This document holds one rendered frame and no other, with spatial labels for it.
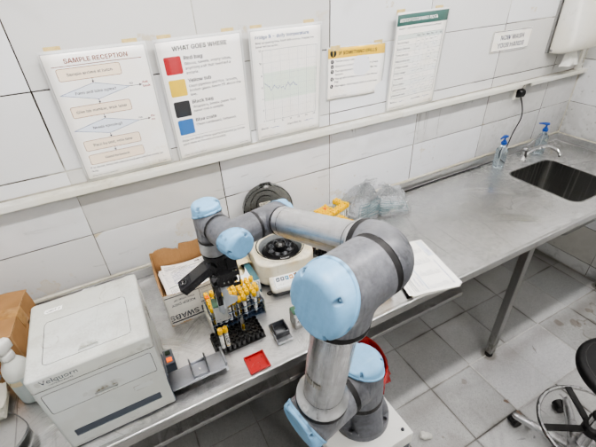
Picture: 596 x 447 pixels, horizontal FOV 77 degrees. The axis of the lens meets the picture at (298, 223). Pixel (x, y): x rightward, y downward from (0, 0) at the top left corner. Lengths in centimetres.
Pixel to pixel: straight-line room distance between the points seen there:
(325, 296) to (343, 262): 6
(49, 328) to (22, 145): 59
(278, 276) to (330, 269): 94
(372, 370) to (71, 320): 79
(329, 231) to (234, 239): 23
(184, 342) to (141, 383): 28
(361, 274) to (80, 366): 75
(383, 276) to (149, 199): 113
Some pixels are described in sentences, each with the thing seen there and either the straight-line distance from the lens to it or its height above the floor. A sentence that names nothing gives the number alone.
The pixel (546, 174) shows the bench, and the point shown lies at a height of 78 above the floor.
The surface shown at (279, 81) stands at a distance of 153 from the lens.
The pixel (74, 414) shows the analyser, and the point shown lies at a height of 101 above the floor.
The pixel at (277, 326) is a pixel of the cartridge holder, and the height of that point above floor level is 89.
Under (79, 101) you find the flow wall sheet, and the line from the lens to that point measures 139.
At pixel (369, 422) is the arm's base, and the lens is 106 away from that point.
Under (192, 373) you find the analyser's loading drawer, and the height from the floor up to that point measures 94.
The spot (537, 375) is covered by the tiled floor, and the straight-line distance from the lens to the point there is 260.
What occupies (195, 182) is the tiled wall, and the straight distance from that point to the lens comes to 155.
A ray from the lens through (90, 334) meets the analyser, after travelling 112.
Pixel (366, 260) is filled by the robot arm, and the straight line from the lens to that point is 57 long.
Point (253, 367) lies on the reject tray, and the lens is 128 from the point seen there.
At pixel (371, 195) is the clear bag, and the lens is 184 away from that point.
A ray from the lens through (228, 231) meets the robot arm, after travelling 87.
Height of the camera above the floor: 191
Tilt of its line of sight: 34 degrees down
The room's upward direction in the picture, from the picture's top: 3 degrees counter-clockwise
